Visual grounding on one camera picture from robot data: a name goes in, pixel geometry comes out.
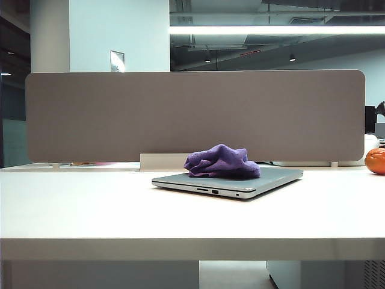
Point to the purple microfibre rag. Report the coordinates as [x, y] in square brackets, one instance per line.
[222, 164]

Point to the silver closed laptop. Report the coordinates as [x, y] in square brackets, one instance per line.
[270, 180]

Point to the grey-brown desk divider panel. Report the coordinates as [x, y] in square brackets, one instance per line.
[180, 114]

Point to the long ceiling light strip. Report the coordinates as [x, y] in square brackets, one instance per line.
[270, 29]

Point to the black computer monitor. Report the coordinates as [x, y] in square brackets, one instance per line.
[373, 119]

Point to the orange round fruit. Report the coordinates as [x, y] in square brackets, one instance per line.
[376, 161]

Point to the white vented cabinet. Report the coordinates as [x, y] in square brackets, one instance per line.
[331, 275]

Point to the framed wall notice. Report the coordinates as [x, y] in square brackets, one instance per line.
[117, 61]

